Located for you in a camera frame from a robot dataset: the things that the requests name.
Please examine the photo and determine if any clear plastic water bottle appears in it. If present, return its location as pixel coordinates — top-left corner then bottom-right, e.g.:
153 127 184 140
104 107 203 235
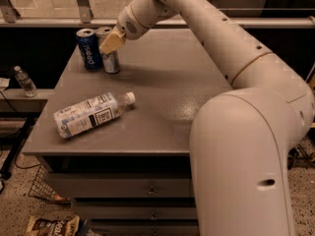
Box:
53 92 136 139

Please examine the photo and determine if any small water bottle on ledge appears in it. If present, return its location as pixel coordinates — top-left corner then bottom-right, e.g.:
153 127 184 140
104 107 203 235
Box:
14 66 37 97

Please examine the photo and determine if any grey drawer cabinet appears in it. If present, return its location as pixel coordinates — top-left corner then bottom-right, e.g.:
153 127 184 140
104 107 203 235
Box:
23 29 229 236

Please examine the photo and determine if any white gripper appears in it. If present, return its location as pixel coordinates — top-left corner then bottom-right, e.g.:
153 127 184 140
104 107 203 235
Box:
99 5 148 54

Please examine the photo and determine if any metal railing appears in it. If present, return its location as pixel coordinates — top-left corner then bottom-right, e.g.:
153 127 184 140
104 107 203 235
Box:
0 0 315 29

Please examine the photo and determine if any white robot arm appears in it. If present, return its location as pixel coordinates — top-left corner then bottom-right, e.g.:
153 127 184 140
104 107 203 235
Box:
101 0 314 236

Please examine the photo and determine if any blue pepsi can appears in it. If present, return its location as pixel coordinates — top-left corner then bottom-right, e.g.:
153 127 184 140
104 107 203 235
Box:
76 29 103 71

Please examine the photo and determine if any wire basket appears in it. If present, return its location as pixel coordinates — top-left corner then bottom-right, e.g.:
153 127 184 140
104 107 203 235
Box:
29 166 70 205

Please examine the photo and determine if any silver redbull can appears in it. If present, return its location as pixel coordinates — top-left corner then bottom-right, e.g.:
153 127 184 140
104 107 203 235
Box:
96 27 120 74

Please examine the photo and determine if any snack bag on floor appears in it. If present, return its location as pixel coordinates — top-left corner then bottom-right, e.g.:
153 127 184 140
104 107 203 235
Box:
25 216 80 236

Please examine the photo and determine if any black cable on floor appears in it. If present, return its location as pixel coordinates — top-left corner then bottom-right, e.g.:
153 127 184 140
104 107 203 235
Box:
0 88 42 182

